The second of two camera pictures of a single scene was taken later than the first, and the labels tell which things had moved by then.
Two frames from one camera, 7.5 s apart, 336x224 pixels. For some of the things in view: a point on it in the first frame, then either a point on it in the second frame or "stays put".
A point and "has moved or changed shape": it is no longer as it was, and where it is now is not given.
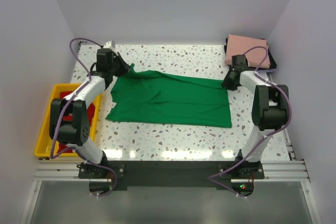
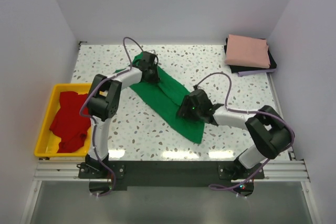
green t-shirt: x=154 y=97 has moved or changed shape
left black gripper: x=125 y=67 -> x=156 y=78
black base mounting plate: x=122 y=174 stays put
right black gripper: x=226 y=84 -> x=184 y=110
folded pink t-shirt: x=239 y=45 stays put
